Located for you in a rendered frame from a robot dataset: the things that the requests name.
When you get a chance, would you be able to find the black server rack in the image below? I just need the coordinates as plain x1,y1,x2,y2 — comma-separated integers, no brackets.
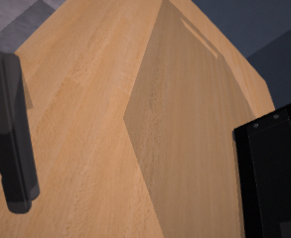
232,103,291,238

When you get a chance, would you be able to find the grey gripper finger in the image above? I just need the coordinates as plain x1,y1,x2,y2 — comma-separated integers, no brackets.
0,52,40,214

